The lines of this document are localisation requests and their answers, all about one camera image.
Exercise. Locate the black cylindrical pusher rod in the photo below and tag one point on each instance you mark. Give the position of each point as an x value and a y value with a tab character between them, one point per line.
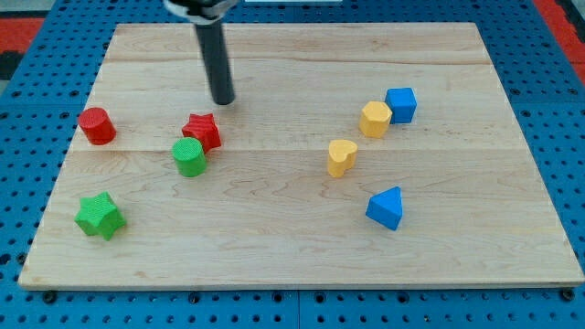
216	60

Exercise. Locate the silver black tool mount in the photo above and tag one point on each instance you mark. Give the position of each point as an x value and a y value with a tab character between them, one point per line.
199	10

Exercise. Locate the red star block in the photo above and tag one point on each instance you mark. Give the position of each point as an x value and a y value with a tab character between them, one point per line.
203	128

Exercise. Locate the green star block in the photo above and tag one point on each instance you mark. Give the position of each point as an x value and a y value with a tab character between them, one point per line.
99	215

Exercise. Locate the green cylinder block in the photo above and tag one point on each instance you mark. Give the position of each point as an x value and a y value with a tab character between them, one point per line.
189	157

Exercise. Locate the red cylinder block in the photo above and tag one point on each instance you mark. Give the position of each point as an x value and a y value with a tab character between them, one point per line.
97	126

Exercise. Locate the yellow heart block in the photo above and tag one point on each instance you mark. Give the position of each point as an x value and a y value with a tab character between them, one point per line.
341	157

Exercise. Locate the yellow hexagon block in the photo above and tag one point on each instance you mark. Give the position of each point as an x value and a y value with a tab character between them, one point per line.
374	119

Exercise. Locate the wooden board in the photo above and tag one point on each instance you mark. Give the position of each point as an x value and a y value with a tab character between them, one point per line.
266	214

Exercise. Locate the blue cube block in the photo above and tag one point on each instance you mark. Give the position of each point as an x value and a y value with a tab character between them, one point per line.
402	102

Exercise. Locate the blue triangle block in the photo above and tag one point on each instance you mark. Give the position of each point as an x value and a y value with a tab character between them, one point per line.
386	208

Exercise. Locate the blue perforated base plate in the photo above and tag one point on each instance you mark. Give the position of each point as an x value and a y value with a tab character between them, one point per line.
50	55

